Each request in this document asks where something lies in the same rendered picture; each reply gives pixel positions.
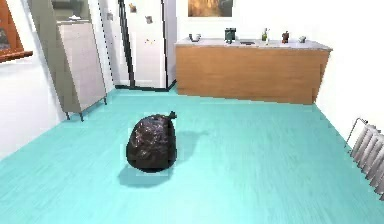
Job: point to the wooden kitchen counter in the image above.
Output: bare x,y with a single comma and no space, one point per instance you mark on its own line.
246,75

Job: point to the orange framed window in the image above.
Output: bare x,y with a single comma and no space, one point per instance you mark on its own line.
8,33

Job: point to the small white cup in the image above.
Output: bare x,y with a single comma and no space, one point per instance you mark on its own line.
302,39

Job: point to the green bottle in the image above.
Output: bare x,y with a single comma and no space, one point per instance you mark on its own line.
265,35

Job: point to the black rubbish bag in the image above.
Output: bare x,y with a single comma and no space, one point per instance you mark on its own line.
151,143

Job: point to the white fridge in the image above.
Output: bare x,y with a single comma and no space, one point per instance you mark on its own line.
146,46

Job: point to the dark counter sink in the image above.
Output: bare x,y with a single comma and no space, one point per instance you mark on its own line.
247,42

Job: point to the grey small pot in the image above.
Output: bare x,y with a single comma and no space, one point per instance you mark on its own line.
195,37

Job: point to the grey tall cupboard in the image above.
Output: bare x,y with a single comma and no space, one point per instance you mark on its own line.
75,63

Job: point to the framed orange wall picture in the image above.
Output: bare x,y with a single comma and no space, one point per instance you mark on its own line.
210,7

